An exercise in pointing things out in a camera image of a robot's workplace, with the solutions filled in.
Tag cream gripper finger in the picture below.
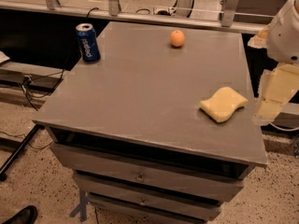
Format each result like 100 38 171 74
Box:
248 25 269 49
254 63 299 124

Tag orange fruit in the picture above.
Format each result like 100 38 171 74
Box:
170 30 185 48

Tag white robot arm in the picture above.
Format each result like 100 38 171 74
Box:
248 0 299 125

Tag yellow sponge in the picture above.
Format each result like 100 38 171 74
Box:
199 87 248 123

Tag white power strip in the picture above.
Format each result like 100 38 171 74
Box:
153 7 176 16

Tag middle drawer front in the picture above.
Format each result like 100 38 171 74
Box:
73 173 222 222

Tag drawer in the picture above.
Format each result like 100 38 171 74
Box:
87 193 206 224
50 143 243 202
73 173 222 222

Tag grey drawer cabinet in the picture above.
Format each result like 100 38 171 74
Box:
32 21 268 224

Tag bottom drawer front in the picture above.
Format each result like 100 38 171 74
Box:
87 193 206 224

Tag blue pepsi can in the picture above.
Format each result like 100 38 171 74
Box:
76 23 101 63

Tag top drawer front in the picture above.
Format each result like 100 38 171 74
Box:
50 143 243 202

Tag black shoe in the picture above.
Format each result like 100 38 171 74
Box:
2 205 38 224

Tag black metal pole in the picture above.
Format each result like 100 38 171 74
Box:
0 124 45 181

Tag metal window rail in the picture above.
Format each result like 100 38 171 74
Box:
0 1 264 35

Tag black cables on floor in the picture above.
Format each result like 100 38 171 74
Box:
18 68 65 112

